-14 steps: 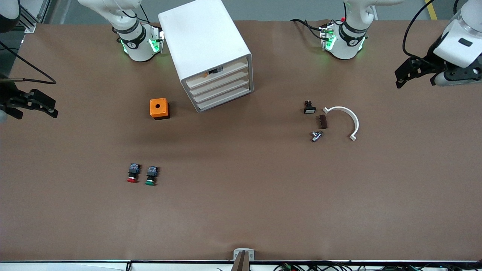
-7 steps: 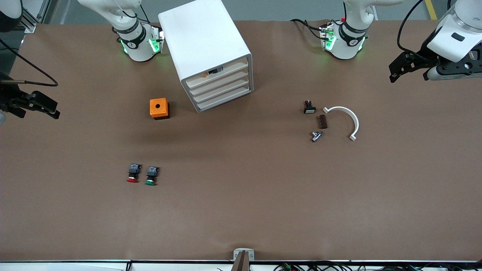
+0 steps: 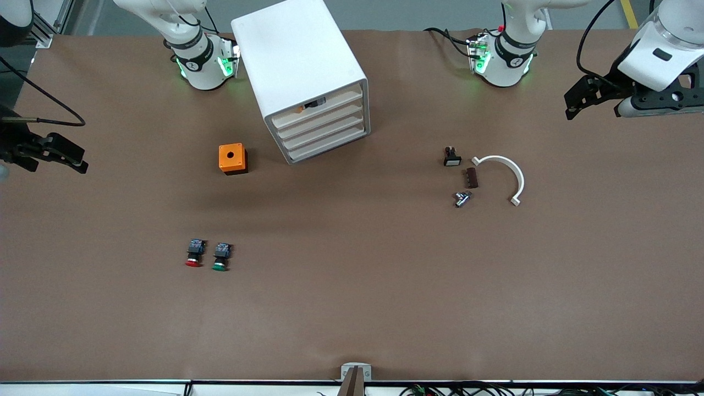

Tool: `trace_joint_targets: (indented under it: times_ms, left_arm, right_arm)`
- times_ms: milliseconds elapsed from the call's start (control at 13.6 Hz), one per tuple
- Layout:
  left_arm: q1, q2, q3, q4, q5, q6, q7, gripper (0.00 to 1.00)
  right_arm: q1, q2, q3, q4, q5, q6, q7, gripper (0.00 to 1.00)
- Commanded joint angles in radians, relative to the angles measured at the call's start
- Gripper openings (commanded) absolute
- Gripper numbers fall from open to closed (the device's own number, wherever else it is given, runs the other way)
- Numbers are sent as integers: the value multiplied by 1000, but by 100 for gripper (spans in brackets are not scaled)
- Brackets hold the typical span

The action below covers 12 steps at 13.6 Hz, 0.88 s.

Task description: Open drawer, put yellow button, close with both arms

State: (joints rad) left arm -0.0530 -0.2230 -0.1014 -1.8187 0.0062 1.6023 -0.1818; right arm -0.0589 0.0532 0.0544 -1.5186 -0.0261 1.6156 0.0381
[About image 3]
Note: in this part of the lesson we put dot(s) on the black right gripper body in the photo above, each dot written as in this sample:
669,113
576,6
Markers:
12,142

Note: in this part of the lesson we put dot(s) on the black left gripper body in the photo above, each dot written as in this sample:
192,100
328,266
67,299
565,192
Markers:
609,86

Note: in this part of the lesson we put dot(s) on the yellow push button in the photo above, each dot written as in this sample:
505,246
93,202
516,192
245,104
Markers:
314,103

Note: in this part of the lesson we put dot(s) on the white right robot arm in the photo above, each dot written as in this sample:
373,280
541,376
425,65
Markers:
198,66

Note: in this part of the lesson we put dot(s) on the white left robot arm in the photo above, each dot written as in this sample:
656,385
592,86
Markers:
511,60

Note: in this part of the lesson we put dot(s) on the red push button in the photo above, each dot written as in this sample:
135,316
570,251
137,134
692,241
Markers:
194,253

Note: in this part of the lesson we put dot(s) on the orange button box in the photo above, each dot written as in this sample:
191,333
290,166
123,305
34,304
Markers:
231,157

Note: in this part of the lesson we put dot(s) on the green push button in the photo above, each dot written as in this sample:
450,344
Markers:
221,257

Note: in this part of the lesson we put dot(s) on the white curved plastic clamp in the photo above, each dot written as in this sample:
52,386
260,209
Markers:
498,158

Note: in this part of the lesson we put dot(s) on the brown terminal block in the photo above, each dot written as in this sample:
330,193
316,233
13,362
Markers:
472,178

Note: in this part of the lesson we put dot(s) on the small metal connector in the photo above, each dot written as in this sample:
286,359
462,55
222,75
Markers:
463,199

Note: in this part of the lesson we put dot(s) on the brown angled bar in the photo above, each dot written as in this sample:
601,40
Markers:
352,385

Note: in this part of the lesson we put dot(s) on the aluminium frame post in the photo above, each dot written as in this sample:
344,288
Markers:
55,19

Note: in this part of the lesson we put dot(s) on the black white rectangular switch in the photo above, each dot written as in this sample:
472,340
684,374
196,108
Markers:
452,158

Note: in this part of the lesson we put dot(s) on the grey table edge bracket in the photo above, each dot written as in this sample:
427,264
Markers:
356,367

